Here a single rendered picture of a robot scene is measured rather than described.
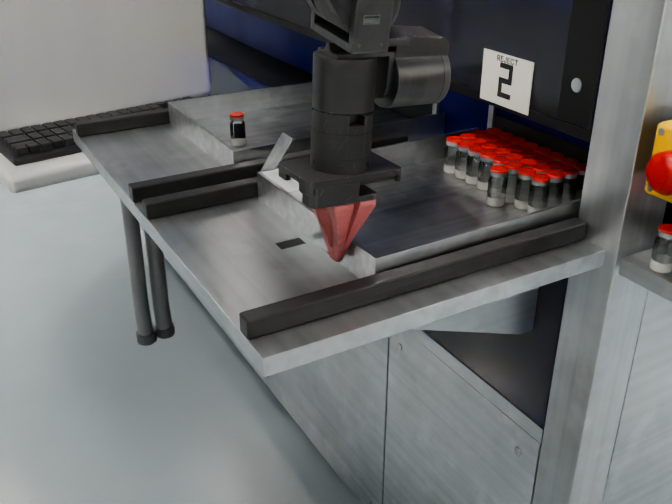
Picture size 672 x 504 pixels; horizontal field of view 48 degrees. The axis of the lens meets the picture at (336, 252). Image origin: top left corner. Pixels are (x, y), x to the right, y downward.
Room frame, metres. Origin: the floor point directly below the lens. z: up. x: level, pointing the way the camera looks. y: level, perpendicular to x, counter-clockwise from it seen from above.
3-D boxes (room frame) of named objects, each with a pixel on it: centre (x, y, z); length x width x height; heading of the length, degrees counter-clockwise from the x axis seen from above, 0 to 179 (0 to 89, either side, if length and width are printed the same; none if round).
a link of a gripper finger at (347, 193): (0.67, 0.01, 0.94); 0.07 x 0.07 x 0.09; 30
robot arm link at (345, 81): (0.68, -0.01, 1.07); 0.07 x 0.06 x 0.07; 118
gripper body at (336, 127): (0.67, 0.00, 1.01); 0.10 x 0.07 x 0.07; 120
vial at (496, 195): (0.83, -0.19, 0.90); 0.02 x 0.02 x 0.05
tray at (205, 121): (1.12, 0.05, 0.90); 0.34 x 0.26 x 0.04; 120
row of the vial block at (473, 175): (0.87, -0.19, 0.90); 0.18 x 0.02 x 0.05; 31
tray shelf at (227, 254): (0.94, 0.03, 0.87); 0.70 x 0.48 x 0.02; 30
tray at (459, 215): (0.82, -0.12, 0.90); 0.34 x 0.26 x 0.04; 121
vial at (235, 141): (1.05, 0.14, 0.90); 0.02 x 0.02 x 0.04
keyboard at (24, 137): (1.34, 0.41, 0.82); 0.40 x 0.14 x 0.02; 128
